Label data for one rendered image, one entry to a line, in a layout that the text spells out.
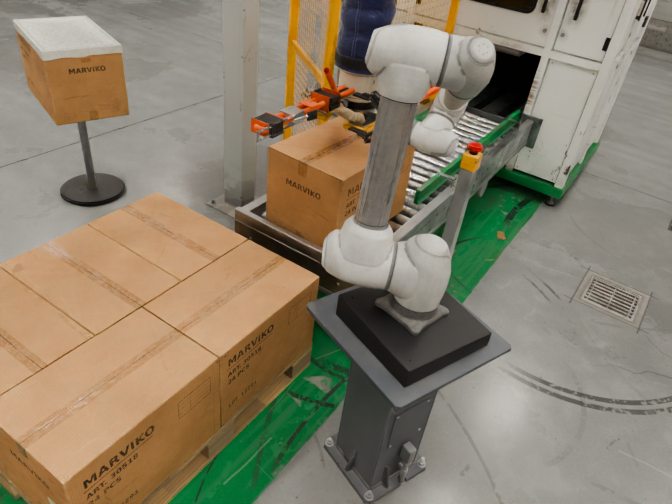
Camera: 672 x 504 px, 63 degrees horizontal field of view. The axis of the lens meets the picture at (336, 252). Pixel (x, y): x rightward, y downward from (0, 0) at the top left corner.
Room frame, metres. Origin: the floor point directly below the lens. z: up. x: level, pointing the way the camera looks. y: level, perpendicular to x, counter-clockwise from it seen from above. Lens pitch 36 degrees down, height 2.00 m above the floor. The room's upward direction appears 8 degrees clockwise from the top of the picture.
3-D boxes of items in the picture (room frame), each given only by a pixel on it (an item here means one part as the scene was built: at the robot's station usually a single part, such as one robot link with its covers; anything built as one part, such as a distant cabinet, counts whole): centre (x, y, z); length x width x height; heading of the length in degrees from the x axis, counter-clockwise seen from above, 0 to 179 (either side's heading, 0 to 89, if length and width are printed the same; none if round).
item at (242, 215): (1.99, 0.18, 0.58); 0.70 x 0.03 x 0.06; 60
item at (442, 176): (3.18, -0.81, 0.60); 1.60 x 0.10 x 0.09; 150
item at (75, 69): (3.07, 1.65, 0.82); 0.60 x 0.40 x 0.40; 41
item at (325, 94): (2.08, 0.12, 1.21); 0.10 x 0.08 x 0.06; 61
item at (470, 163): (2.24, -0.54, 0.50); 0.07 x 0.07 x 1.00; 60
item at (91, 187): (3.07, 1.65, 0.31); 0.40 x 0.40 x 0.62
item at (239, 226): (1.99, 0.18, 0.47); 0.70 x 0.03 x 0.15; 60
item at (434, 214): (2.84, -0.68, 0.50); 2.31 x 0.05 x 0.19; 150
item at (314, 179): (2.29, 0.02, 0.75); 0.60 x 0.40 x 0.40; 147
